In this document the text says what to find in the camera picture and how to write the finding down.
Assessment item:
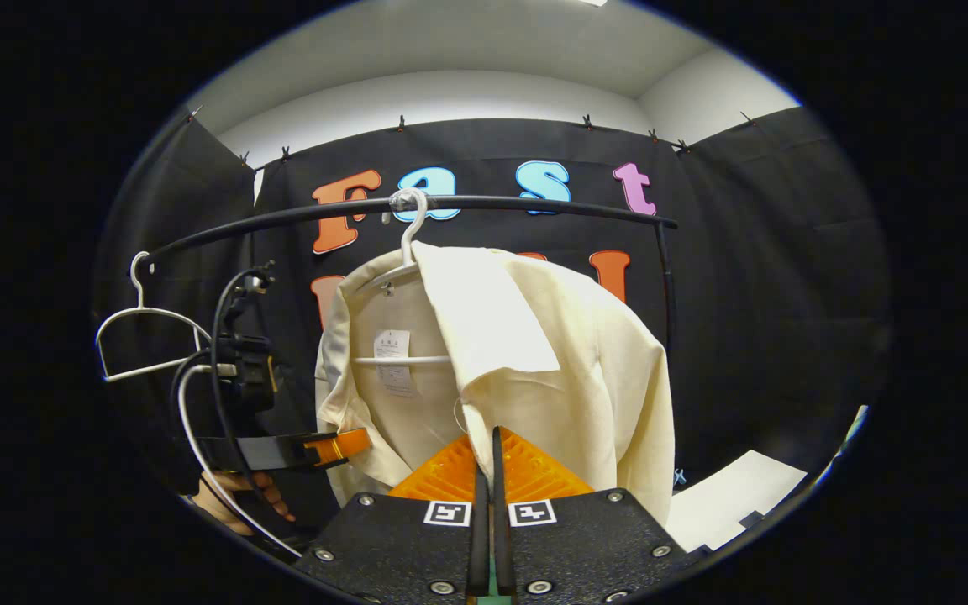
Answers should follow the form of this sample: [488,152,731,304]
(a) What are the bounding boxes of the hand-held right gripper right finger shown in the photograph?
[492,426,708,605]

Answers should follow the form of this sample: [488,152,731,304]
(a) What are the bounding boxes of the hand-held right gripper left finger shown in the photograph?
[293,426,492,605]

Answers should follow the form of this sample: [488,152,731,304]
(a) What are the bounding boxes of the cream shirt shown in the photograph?
[314,242,676,526]

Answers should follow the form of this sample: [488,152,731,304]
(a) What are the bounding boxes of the white hanger with taped hook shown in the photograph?
[352,189,455,368]

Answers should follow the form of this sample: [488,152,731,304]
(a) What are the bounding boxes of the white plastic hanger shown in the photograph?
[95,250,214,383]

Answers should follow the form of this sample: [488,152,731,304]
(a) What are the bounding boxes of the white floor sheet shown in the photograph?
[667,450,810,553]

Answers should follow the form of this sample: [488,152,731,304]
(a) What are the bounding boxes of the black backdrop cloth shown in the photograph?
[93,105,892,539]

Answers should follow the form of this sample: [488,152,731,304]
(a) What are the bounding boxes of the black cable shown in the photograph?
[209,266,283,505]

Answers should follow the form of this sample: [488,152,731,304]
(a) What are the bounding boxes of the white cable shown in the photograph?
[177,363,304,560]

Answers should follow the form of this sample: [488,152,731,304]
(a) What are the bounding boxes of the black clothes rail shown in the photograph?
[144,195,680,354]

